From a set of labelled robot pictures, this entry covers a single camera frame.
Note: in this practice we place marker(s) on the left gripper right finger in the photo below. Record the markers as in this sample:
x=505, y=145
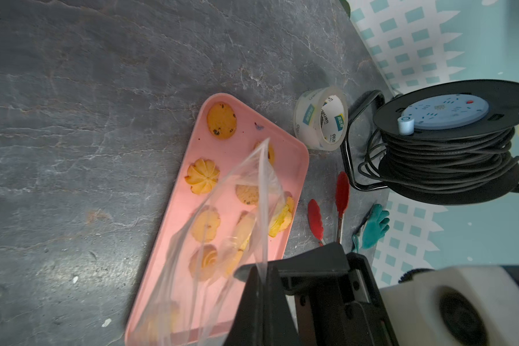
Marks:
x=333, y=298

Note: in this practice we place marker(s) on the clear resealable bag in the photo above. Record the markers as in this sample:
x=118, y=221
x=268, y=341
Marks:
x=189, y=294

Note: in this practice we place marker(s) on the pink tray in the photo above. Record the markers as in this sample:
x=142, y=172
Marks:
x=288, y=157

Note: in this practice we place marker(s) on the clear tape roll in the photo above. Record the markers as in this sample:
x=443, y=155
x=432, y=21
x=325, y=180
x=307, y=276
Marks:
x=320, y=118

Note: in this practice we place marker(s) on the chocolate chip cookie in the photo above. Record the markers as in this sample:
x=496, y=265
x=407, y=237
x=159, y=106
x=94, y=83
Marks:
x=221, y=121

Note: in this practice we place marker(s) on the green rubber glove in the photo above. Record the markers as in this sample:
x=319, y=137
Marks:
x=374, y=228

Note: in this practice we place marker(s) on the flower shaped cookie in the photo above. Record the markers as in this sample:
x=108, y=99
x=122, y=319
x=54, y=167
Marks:
x=202, y=176

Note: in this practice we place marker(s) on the black cable reel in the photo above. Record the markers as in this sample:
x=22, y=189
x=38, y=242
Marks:
x=447, y=145

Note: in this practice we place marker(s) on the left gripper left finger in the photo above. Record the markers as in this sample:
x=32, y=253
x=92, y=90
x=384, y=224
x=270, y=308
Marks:
x=263, y=316

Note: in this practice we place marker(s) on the red kitchen tongs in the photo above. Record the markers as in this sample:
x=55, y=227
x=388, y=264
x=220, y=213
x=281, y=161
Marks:
x=319, y=217

